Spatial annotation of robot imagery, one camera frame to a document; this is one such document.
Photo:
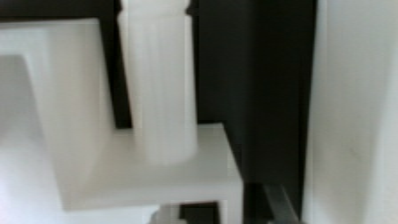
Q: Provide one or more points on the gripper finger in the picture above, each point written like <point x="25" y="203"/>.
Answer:
<point x="279" y="203"/>

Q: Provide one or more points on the white chair seat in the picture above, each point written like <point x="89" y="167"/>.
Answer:
<point x="164" y="164"/>

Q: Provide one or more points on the white U-shaped fence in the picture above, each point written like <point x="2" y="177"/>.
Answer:
<point x="350" y="193"/>

